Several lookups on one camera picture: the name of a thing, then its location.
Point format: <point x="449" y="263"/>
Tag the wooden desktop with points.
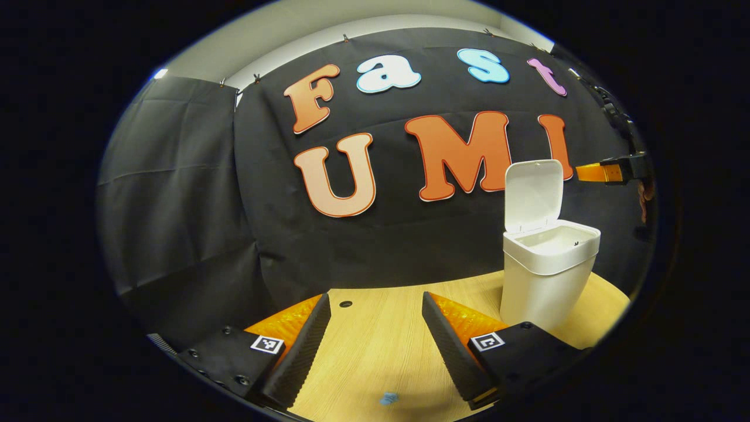
<point x="381" y="351"/>

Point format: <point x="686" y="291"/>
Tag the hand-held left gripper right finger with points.
<point x="451" y="351"/>

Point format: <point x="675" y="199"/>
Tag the blue paper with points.
<point x="388" y="398"/>

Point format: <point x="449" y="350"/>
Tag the white desktop garbage bin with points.
<point x="539" y="287"/>

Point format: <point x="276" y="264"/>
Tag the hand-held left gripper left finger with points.
<point x="299" y="357"/>

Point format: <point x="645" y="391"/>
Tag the grey ribbed strip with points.
<point x="161" y="344"/>

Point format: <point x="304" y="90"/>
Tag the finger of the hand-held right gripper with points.
<point x="630" y="168"/>

